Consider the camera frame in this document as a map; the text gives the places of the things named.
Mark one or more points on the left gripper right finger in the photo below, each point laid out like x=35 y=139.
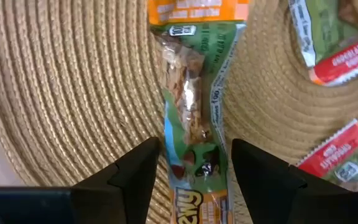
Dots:
x=275 y=199

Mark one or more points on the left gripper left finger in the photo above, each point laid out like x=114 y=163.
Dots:
x=129 y=193

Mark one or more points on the red chocolate chip granola bar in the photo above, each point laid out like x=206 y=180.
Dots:
x=340 y=155
x=337 y=37

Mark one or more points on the orange peanut butter granola bar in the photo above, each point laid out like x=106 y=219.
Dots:
x=194 y=93

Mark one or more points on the round woven straw placemat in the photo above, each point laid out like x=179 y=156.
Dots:
x=73 y=77

